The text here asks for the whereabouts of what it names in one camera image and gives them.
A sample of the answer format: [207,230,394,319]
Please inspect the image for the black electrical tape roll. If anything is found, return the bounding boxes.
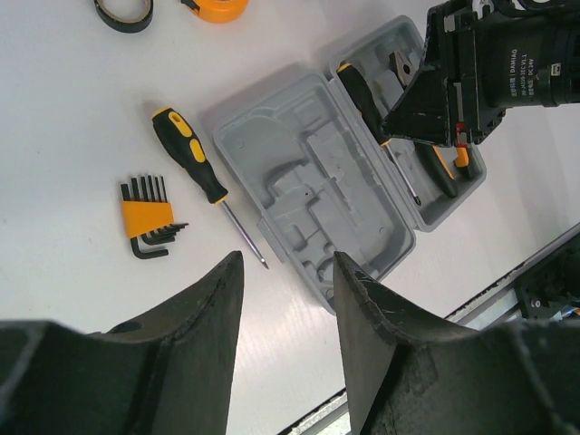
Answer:
[93,0,154,34]

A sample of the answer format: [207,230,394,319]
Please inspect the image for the orange black handled pliers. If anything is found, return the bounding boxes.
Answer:
[387,50,472,199]

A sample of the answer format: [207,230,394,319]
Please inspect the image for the hex key set orange holder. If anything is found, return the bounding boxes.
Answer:
[120,175,189,260]

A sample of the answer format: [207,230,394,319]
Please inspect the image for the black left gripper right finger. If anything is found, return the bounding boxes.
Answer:
[333,252,579,434]

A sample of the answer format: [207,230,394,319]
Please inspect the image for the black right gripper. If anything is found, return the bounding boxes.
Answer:
[382,1,579,148]

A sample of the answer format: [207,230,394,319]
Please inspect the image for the flathead screwdriver black yellow handle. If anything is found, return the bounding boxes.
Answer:
[151,107,269,270]

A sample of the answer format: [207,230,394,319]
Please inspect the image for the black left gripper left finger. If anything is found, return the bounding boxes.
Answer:
[1,251,244,434]

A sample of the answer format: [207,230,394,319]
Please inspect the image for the phillips screwdriver black yellow handle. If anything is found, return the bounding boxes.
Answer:
[336,62,422,206]

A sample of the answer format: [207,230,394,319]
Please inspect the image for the orange tape measure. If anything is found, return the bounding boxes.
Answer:
[180,0,248,24]

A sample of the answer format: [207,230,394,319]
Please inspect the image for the grey plastic tool case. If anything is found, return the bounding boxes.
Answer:
[213,15,487,311]

